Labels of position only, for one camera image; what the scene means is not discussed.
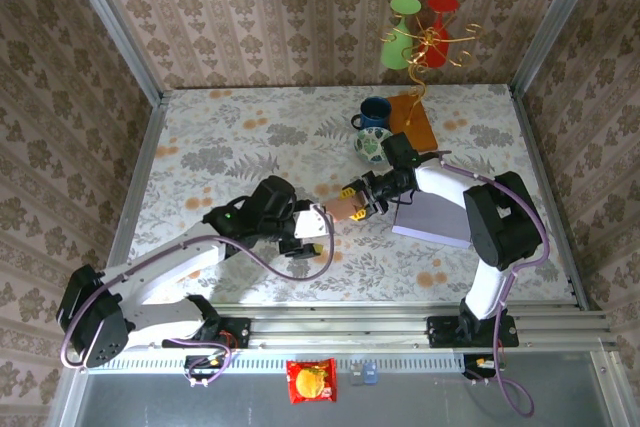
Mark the red snack packet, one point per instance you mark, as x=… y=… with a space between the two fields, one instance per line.
x=311 y=381

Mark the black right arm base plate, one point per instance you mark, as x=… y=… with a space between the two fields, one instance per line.
x=442 y=331

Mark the pink paper box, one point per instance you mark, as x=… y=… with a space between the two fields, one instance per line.
x=345 y=209

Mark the dark blue ceramic mug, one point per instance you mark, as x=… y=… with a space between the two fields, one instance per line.
x=375 y=112

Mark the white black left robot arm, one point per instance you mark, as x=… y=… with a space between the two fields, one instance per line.
x=165 y=267

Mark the red plastic goblet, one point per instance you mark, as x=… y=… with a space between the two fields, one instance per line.
x=439 y=54

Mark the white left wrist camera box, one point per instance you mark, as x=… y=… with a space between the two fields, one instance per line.
x=310 y=222

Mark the small blue sachet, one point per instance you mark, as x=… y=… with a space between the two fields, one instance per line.
x=370 y=373

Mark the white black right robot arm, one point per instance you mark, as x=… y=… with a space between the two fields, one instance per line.
x=440 y=192

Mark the floral print table cover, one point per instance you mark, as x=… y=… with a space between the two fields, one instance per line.
x=250 y=137

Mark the aluminium profile frame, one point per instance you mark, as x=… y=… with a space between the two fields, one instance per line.
x=350 y=322

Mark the green plastic goblet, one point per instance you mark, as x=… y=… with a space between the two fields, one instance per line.
x=395 y=49

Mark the green leaf print bowl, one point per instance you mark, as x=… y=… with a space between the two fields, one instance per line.
x=369 y=144

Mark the small grey sachet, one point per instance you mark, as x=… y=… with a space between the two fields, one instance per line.
x=356 y=374

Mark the black power connector block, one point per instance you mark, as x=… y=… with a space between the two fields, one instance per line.
x=477 y=367
x=200 y=367

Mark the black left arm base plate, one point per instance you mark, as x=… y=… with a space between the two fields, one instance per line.
x=237 y=332

